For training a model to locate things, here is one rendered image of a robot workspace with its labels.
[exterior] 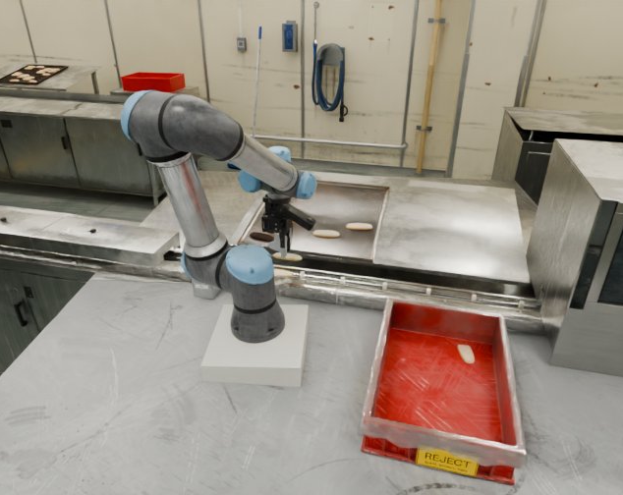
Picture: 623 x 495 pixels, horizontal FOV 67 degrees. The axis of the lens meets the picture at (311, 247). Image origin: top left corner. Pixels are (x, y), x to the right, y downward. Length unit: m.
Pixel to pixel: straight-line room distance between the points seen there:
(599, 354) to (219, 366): 0.98
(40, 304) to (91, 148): 2.53
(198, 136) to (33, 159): 4.02
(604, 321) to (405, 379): 0.51
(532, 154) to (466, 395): 2.09
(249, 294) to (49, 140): 3.74
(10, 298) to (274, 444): 1.44
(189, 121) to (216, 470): 0.72
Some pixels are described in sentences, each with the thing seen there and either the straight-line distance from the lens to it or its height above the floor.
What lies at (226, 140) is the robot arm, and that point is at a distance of 1.01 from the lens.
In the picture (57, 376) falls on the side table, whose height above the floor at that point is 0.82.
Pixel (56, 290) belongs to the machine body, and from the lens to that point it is 2.06.
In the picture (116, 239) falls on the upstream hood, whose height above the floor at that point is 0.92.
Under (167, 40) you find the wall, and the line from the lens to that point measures 5.81.
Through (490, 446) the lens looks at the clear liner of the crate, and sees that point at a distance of 1.06.
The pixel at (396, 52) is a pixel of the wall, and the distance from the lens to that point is 5.06.
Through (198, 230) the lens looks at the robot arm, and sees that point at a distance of 1.21.
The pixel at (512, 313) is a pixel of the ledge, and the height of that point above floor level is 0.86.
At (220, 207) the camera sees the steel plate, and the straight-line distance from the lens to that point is 2.26.
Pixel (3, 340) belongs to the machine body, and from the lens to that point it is 2.47.
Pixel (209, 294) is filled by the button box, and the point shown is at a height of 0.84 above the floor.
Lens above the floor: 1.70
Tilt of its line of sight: 28 degrees down
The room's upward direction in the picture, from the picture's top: straight up
